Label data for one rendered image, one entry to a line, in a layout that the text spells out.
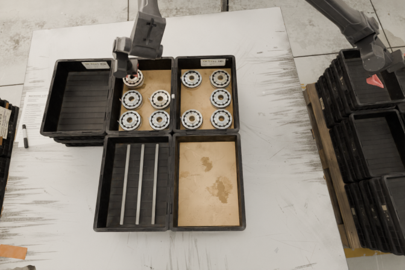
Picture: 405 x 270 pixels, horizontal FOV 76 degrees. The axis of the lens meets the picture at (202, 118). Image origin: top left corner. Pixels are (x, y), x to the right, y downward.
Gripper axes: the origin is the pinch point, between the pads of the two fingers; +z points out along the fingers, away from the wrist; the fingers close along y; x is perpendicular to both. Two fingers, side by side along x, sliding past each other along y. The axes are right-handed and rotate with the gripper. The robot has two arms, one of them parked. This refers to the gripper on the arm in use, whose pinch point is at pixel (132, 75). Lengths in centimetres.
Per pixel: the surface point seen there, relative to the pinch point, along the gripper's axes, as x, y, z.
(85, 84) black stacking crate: -1.1, -26.3, 5.8
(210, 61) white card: 6.9, 39.5, 0.0
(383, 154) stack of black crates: -29, 147, 54
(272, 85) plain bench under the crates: 4, 74, 20
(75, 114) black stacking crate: -18.1, -28.8, 5.9
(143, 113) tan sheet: -18.0, 5.7, 6.4
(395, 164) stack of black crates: -36, 152, 54
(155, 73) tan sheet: 4.6, 10.3, 6.2
